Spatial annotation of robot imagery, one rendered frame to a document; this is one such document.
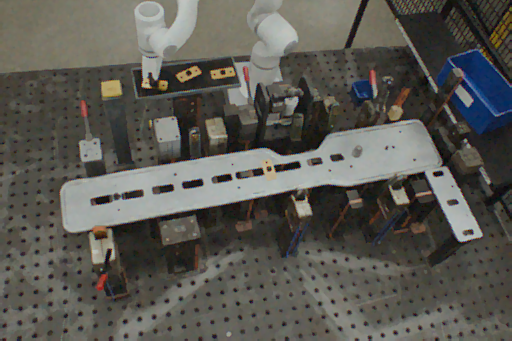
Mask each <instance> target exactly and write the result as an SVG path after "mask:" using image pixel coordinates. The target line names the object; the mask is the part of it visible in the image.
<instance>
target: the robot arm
mask: <svg viewBox="0 0 512 341"><path fill-rule="evenodd" d="M198 1H199V0H177V5H178V11H177V18H176V21H175V22H174V23H173V25H172V26H171V28H170V29H168V28H167V26H166V23H165V21H164V11H163V8H162V6H160V5H159V4H158V3H156V2H142V3H141V4H139V5H138V6H137V8H136V9H135V18H136V32H137V39H138V47H139V50H140V52H141V54H142V55H143V58H142V69H143V77H144V78H145V79H146V78H147V77H148V75H149V85H150V86H149V87H159V82H160V67H161V62H162V58H167V57H169V56H172V55H173V54H174V53H175V52H176V51H178V50H179V49H180V48H181V46H182V45H183V44H184V43H185V42H186V41H187V40H188V38H189V37H190V36H191V35H192V32H193V30H194V28H195V25H196V22H197V3H198ZM282 3H283V0H255V3H254V5H253V7H252V8H251V9H250V10H249V12H248V14H247V23H248V25H249V28H250V30H252V31H253V32H254V34H255V35H257V36H258V37H259V38H260V41H258V42H257V43H256V44H255V45H254V47H253V50H252V54H251V59H250V64H249V80H250V81H249V86H250V92H251V97H253V99H254V94H255V89H256V85H257V83H260V82H262V83H264V85H265V87H266V85H272V84H273V81H279V79H278V78H277V77H276V73H277V70H278V66H279V62H280V59H281V56H283V55H287V54H289V53H290V52H291V51H292V50H295V49H296V45H297V42H298V37H297V34H296V30H294V29H293V27H292V26H291V25H290V24H289V23H288V22H287V21H286V20H285V19H284V18H283V17H282V16H281V15H280V14H279V13H278V12H277V11H276V10H278V9H279V8H280V6H281V5H282ZM240 80H241V82H242V86H241V87H238V88H239V92H240V93H241V94H242V95H243V97H244V98H246V99H247V98H248V92H247V86H246V81H244V75H243V76H241V78H240ZM247 100H248V99H247Z"/></svg>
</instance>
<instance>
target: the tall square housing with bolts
mask: <svg viewBox="0 0 512 341"><path fill-rule="evenodd" d="M154 133H155V142H156V146H157V151H158V155H159V156H157V157H158V166H160V165H165V164H170V163H175V162H179V158H180V157H181V156H180V132H179V128H178V124H177V120H176V118H175V117H169V118H164V119H154Z"/></svg>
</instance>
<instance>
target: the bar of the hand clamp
mask: <svg viewBox="0 0 512 341"><path fill-rule="evenodd" d="M393 81H394V79H393V78H392V77H391V76H389V77H385V76H383V78H382V79H381V82H380V84H379V89H378V92H377V94H376V97H375V99H374V104H373V107H374V110H375V112H376V109H377V108H378V105H379V108H380V110H379V111H378V112H379V114H381V113H382V111H383V109H384V104H385V102H386V99H387V97H388V95H389V91H392V90H394V87H395V86H394V84H393Z"/></svg>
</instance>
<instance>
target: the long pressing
mask: <svg viewBox="0 0 512 341"><path fill-rule="evenodd" d="M399 131H402V133H400V132H399ZM356 145H361V146H362V148H363V151H362V153H361V154H360V157H354V156H352V151H353V150H354V148H355V146H356ZM386 145H389V147H388V150H385V147H386ZM393 145H395V148H392V146H393ZM337 154H341V155H342V156H343V157H344V160H343V161H331V159H330V156H332V155H337ZM318 157H319V158H321V160H322V161H323V163H322V164H320V165H316V166H309V165H308V159H313V158H318ZM266 159H271V161H272V164H273V166H276V165H281V164H286V163H290V162H295V161H298V162H299V163H300V166H301V167H300V168H297V169H293V170H288V171H284V172H276V177H277V178H276V179H275V180H270V181H267V180H266V178H265V174H264V175H261V176H256V177H252V178H243V179H237V178H236V175H235V173H236V172H244V171H248V170H253V169H257V168H263V167H262V164H261V161H262V160H266ZM414 159H415V160H416V161H414ZM232 164H233V165H232ZM350 166H352V167H350ZM441 166H442V158H441V156H440V155H439V153H438V150H437V148H436V146H435V145H434V144H433V140H432V139H431V137H430V135H429V134H428V131H427V130H426V128H425V126H424V125H423V123H422V122H421V121H420V120H406V121H401V122H396V123H392V124H382V125H377V126H372V127H367V128H362V129H352V130H347V131H343V132H338V133H333V134H329V135H326V136H325V138H324V140H323V142H322V143H321V145H320V146H319V147H318V150H316V151H309V152H304V153H299V154H295V155H290V156H281V155H279V154H277V153H276V152H274V151H271V150H269V149H267V148H259V149H254V150H249V151H239V152H234V153H229V154H224V155H219V156H210V157H205V158H200V159H195V160H190V161H180V162H175V163H170V164H165V165H160V166H151V167H146V168H141V169H136V170H131V171H122V172H117V173H112V174H107V175H102V176H92V177H88V178H83V179H78V180H73V181H67V182H66V183H64V184H63V185H62V188H61V191H60V198H61V209H62V225H63V228H64V229H65V230H66V231H68V232H70V233H77V232H86V231H90V230H93V229H92V227H94V226H95V225H99V224H102V225H105V228H107V227H111V226H115V225H120V224H125V223H133V222H137V221H141V220H145V219H154V218H159V217H163V216H167V215H171V214H180V213H184V212H189V211H193V210H197V209H206V208H210V207H214V206H219V205H223V204H232V203H236V202H240V201H244V200H249V199H258V198H262V197H266V196H270V195H275V194H279V193H288V192H292V191H295V189H296V188H298V187H302V186H306V187H307V188H313V187H318V186H323V185H327V184H331V185H336V186H340V187H353V186H357V185H361V184H365V183H370V182H378V181H382V180H386V179H390V178H392V177H394V174H396V173H400V172H405V175H406V176H407V175H411V174H416V173H420V172H424V171H426V170H430V169H434V168H438V167H441ZM329 169H330V170H331V172H329ZM174 174H176V176H175V175H174ZM225 174H231V175H232V178H233V180H232V181H229V182H224V183H216V184H214V183H212V177H216V176H220V175H225ZM196 179H202V181H203V183H204V185H203V186H201V187H197V188H188V189H184V188H183V186H182V183H184V182H187V181H192V180H196ZM114 184H116V186H114ZM169 184H172V185H173V186H174V191H173V192H170V193H160V194H156V195H154V193H153V190H152V189H153V187H154V188H155V187H159V186H164V185H169ZM238 187H240V188H238ZM136 190H143V191H144V197H142V198H134V199H129V200H123V199H122V193H124V192H132V191H136ZM114 192H118V193H119V195H120V196H121V198H120V199H119V200H116V201H114V196H113V195H114ZM109 195H111V196H112V197H113V199H112V200H113V202H111V203H106V204H102V205H97V206H91V204H90V200H91V199H92V198H95V197H105V196H109ZM118 209H119V211H118Z"/></svg>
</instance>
